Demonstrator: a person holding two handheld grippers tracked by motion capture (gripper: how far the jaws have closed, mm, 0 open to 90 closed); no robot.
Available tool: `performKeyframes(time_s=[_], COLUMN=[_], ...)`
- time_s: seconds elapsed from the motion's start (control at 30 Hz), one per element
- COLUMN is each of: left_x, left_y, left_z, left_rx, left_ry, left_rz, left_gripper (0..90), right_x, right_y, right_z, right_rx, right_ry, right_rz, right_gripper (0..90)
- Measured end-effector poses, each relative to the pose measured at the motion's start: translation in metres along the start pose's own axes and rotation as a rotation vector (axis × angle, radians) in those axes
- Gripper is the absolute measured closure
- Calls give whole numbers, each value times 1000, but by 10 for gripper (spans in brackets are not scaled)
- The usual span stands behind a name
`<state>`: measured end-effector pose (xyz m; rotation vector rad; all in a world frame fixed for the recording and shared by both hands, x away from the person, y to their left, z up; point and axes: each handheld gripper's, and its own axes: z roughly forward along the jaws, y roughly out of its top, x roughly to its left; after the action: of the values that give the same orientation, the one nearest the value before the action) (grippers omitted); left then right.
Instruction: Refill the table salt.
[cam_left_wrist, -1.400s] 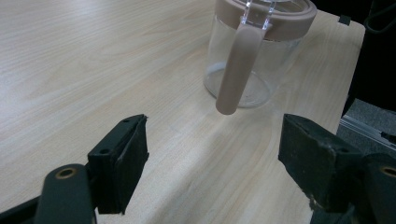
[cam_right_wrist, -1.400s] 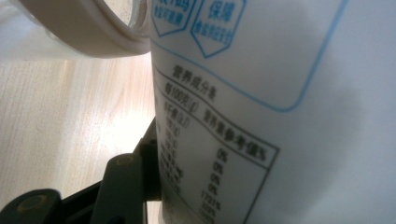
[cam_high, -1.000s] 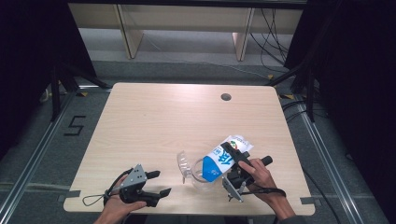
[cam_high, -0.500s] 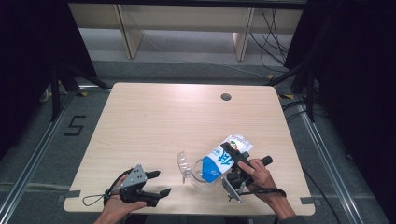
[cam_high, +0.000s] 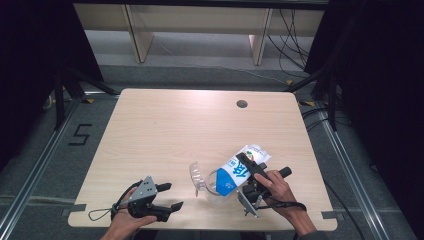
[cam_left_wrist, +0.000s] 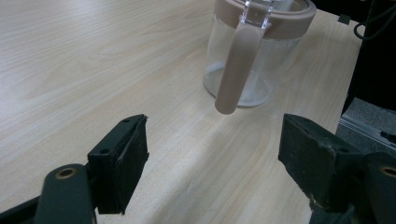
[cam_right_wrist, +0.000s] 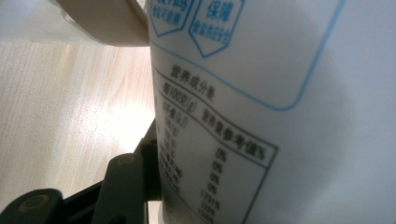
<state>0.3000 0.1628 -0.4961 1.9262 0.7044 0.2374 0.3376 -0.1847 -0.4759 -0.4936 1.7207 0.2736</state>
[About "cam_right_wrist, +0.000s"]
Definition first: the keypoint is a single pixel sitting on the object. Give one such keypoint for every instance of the white and blue bag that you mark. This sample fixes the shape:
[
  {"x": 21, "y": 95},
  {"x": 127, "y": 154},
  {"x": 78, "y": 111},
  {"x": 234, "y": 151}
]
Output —
[{"x": 280, "y": 109}]

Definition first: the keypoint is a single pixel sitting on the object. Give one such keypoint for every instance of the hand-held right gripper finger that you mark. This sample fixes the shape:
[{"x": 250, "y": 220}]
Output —
[{"x": 151, "y": 174}]

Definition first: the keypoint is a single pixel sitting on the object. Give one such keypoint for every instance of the clear glass pitcher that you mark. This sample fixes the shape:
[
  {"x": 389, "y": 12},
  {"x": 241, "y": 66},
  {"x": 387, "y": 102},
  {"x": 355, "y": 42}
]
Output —
[{"x": 102, "y": 21}]

